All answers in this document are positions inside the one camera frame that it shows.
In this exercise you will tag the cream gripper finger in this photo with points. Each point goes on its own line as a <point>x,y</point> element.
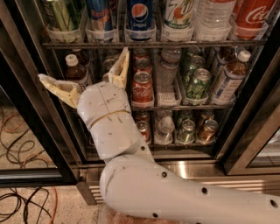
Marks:
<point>68,91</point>
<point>117,74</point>

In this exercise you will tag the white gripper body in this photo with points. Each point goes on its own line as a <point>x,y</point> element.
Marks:
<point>102,101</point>

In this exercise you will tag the Red Bull can front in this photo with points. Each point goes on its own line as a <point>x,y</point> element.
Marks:
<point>99,15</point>

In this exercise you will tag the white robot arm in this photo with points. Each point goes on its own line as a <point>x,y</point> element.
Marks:
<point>131,182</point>

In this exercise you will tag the front Coca-Cola can middle shelf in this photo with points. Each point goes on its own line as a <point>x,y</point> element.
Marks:
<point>142,87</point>

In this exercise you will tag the coca-cola can shelf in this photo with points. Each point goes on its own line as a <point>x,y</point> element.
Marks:
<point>142,87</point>
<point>251,17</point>

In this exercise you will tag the water bottle middle shelf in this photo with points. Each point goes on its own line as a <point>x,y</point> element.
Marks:
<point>168,65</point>

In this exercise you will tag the water bottle shelf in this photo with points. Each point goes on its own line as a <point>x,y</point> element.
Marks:
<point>213,13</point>
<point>163,132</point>
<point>168,65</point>

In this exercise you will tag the orange can bottom shelf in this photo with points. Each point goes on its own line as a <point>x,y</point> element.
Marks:
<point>144,129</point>

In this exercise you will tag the left fridge glass door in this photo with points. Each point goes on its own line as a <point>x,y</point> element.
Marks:
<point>23,58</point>

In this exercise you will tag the fridge glass door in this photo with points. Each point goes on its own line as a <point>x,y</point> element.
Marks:
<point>23,58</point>
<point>254,120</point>

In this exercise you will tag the Pepsi can top shelf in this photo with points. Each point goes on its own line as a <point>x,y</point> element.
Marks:
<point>139,14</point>

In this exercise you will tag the water bottle bottom shelf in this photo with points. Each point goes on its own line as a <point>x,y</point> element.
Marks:
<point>163,132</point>

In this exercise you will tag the green can top shelf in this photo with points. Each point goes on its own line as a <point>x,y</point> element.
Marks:
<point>63,15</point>

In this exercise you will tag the green can shelf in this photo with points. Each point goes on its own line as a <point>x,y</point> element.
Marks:
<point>186,131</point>
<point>198,84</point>
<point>63,15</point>

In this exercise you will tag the front green can middle shelf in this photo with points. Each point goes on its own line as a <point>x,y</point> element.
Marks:
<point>198,84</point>

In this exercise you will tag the green can bottom shelf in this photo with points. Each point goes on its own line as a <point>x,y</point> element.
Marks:
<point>186,131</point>

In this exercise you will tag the gold can bottom shelf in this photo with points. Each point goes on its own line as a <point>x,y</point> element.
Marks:
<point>208,130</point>

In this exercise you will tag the water bottle top shelf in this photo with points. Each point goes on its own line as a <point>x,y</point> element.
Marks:
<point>213,13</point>

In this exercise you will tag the steel fridge bottom grille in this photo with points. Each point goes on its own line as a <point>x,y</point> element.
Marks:
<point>200,171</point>

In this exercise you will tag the Coca-Cola can top shelf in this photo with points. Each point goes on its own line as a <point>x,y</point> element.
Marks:
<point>251,17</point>

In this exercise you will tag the right fridge glass door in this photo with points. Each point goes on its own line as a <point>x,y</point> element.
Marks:
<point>254,120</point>

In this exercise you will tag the front tea bottle left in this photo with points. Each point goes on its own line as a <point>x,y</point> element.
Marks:
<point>76,72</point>

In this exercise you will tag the tea bottle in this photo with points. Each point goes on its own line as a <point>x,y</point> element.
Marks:
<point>76,72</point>
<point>231,76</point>

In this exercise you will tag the clear plastic food container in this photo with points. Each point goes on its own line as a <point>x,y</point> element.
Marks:
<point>108,215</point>

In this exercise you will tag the front tea bottle right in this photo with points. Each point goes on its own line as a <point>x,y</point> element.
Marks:
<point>231,76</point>

